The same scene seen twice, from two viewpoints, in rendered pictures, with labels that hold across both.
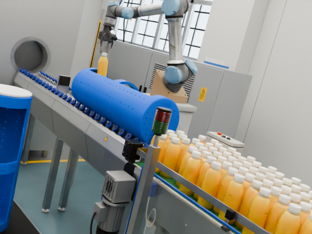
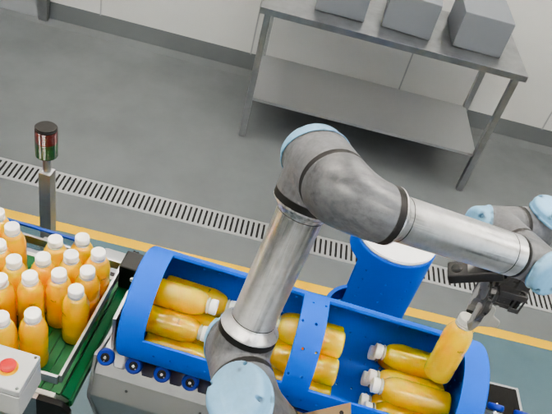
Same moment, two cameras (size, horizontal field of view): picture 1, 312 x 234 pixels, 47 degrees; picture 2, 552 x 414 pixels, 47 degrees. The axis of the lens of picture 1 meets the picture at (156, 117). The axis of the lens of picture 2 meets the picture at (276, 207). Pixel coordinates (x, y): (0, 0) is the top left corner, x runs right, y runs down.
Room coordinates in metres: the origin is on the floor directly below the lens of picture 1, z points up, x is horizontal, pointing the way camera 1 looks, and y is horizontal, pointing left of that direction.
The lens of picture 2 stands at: (2.88, -0.64, 2.37)
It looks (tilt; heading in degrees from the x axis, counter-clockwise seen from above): 39 degrees down; 131
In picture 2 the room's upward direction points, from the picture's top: 16 degrees clockwise
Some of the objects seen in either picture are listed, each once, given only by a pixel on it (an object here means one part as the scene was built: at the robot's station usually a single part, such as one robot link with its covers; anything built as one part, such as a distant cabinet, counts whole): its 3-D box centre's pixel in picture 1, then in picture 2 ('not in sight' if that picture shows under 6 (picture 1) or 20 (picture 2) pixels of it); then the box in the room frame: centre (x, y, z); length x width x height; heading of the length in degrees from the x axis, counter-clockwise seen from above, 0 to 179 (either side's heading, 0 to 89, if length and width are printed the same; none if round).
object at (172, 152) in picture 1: (170, 158); (55, 264); (1.70, -0.12, 0.99); 0.07 x 0.07 x 0.19
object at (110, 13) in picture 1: (113, 9); (538, 225); (2.58, 0.47, 1.66); 0.09 x 0.08 x 0.11; 63
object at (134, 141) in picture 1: (133, 150); (132, 273); (1.79, 0.07, 0.95); 0.10 x 0.07 x 0.10; 130
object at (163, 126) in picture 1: (159, 126); (46, 148); (1.43, -0.03, 1.18); 0.06 x 0.06 x 0.05
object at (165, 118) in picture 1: (162, 115); (46, 135); (1.43, -0.03, 1.23); 0.06 x 0.06 x 0.04
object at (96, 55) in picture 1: (86, 101); not in sight; (3.31, 0.66, 0.85); 0.06 x 0.06 x 1.70; 40
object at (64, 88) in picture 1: (63, 84); not in sight; (2.97, 0.81, 1.00); 0.10 x 0.04 x 0.15; 130
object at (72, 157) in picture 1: (68, 175); not in sight; (2.80, 0.57, 0.31); 0.06 x 0.06 x 0.63; 40
